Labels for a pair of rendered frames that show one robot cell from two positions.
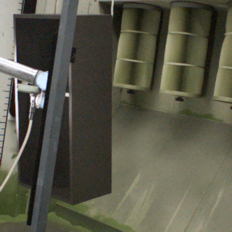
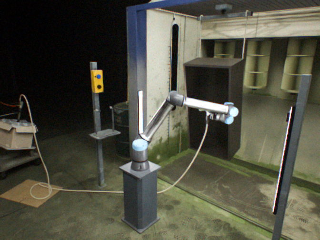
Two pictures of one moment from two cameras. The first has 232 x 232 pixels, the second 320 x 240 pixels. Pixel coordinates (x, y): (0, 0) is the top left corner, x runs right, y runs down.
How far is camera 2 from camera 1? 168 cm
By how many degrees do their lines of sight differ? 14
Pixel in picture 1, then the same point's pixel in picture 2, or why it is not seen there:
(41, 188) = (285, 196)
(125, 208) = not seen: hidden behind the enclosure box
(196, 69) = (265, 74)
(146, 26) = (230, 51)
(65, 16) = (304, 96)
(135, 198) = not seen: hidden behind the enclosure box
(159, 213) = (253, 147)
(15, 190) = (175, 144)
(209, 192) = (280, 136)
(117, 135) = not seen: hidden behind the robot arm
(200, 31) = (267, 53)
